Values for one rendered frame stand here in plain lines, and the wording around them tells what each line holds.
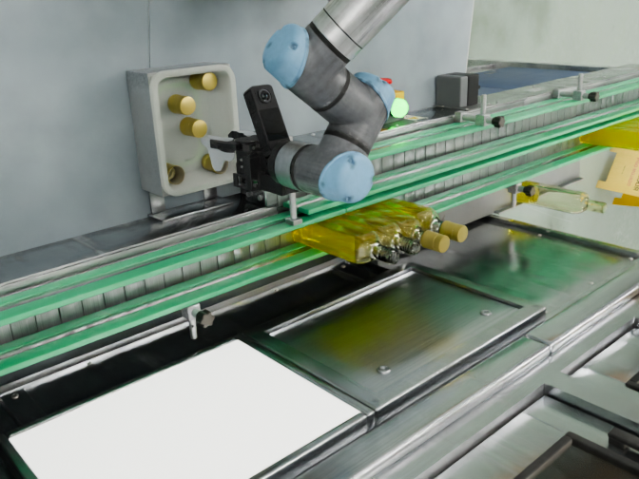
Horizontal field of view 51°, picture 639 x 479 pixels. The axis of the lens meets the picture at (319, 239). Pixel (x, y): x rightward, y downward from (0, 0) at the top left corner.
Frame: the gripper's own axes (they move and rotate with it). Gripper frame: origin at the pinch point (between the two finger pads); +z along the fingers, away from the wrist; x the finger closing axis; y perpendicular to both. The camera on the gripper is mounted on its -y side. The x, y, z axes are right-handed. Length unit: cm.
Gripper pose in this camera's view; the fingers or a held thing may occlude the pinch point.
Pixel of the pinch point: (219, 135)
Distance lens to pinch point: 123.0
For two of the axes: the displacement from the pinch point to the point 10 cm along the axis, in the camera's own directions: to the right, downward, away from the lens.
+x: 7.4, -2.5, 6.2
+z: -6.7, -2.4, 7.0
